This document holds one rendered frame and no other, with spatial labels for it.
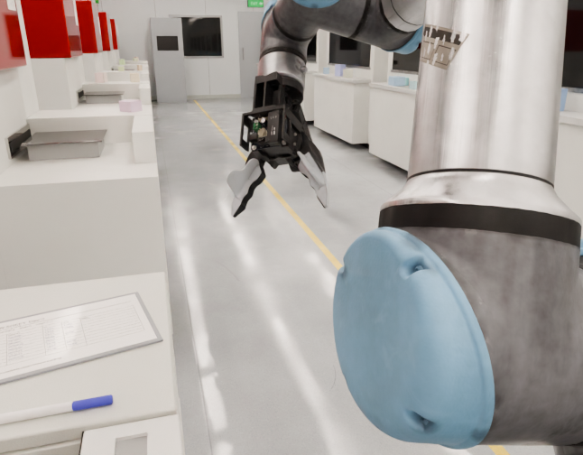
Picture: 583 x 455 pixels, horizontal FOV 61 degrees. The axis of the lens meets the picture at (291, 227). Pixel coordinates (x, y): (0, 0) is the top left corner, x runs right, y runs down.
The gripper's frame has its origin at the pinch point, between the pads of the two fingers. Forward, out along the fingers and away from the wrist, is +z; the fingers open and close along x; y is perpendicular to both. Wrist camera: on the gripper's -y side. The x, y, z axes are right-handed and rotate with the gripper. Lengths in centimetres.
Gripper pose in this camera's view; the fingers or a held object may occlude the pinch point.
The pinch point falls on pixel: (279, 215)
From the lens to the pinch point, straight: 72.9
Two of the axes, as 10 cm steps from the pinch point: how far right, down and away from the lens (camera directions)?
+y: -4.2, -2.9, -8.6
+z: -0.5, 9.5, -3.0
